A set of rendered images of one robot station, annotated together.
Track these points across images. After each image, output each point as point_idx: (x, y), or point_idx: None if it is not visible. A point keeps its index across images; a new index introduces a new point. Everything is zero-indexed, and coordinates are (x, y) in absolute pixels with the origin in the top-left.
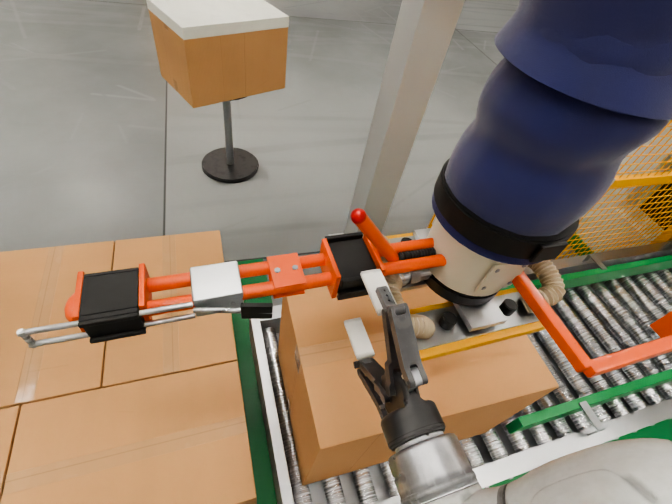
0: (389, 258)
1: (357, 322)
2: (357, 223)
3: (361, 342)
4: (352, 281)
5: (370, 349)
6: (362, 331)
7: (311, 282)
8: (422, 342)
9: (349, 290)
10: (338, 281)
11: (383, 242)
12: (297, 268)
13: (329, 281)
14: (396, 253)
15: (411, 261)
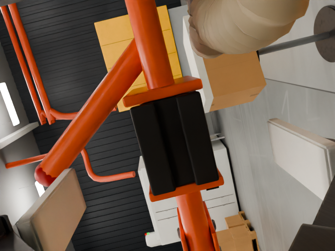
0: (135, 62)
1: (273, 136)
2: (50, 181)
3: (302, 162)
4: (149, 177)
5: (314, 151)
6: (284, 138)
7: (186, 227)
8: None
9: (190, 161)
10: (162, 195)
11: (91, 103)
12: (178, 232)
13: (181, 195)
14: (129, 44)
15: (127, 9)
